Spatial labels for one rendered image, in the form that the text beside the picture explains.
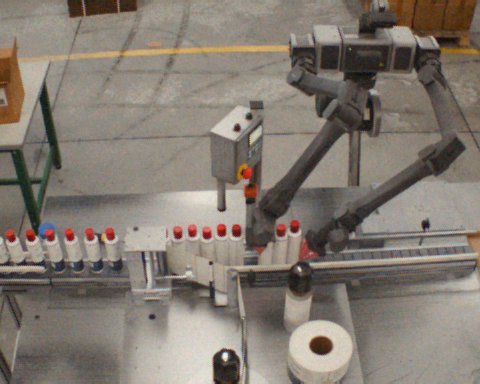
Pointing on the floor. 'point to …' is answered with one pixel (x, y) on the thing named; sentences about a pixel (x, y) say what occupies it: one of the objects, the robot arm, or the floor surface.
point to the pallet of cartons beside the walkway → (434, 17)
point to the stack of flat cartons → (99, 7)
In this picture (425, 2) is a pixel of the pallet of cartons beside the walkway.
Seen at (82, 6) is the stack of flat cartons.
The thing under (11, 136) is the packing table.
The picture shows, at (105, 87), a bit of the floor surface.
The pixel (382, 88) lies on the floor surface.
